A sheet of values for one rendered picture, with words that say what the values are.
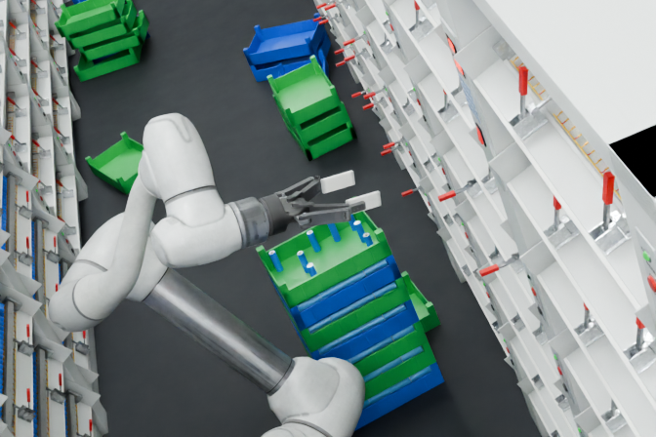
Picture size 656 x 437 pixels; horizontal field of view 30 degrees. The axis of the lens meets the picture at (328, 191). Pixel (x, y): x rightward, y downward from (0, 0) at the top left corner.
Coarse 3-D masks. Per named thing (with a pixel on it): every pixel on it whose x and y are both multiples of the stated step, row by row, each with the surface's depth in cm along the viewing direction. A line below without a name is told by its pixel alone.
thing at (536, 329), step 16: (464, 208) 270; (480, 224) 269; (480, 240) 266; (496, 256) 255; (496, 272) 256; (512, 288) 250; (528, 304) 244; (528, 320) 241; (544, 336) 233; (544, 352) 233; (560, 384) 220
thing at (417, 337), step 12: (420, 324) 329; (408, 336) 329; (420, 336) 331; (384, 348) 328; (396, 348) 330; (408, 348) 331; (360, 360) 327; (372, 360) 329; (384, 360) 330; (360, 372) 329
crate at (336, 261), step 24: (360, 216) 328; (288, 240) 326; (360, 240) 324; (384, 240) 312; (264, 264) 324; (288, 264) 326; (336, 264) 310; (360, 264) 313; (288, 288) 318; (312, 288) 311
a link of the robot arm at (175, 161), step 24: (168, 120) 228; (144, 144) 229; (168, 144) 226; (192, 144) 227; (144, 168) 230; (168, 168) 225; (192, 168) 226; (144, 192) 238; (168, 192) 226; (144, 216) 242; (120, 240) 246; (144, 240) 246; (120, 264) 248; (96, 288) 256; (120, 288) 252; (96, 312) 260
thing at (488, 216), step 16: (432, 144) 260; (448, 144) 261; (448, 160) 260; (464, 160) 256; (464, 176) 253; (480, 208) 243; (496, 224) 236; (496, 240) 234; (512, 240) 231; (512, 272) 225; (528, 288) 220
